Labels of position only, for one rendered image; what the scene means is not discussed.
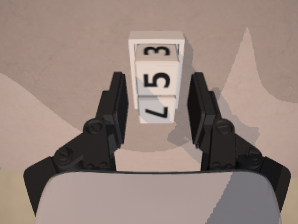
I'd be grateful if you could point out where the white number cube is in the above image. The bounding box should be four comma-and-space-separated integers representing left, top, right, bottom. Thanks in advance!
137, 94, 176, 123
134, 44, 180, 95

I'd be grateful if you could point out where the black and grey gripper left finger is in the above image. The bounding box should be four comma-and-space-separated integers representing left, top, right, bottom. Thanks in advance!
23, 72, 129, 217

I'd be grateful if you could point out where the white rectangular tray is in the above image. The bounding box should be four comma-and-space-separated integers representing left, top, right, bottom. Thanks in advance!
128, 31, 185, 109

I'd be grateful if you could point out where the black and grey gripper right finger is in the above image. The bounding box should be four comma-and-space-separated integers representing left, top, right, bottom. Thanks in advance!
187, 72, 291, 213

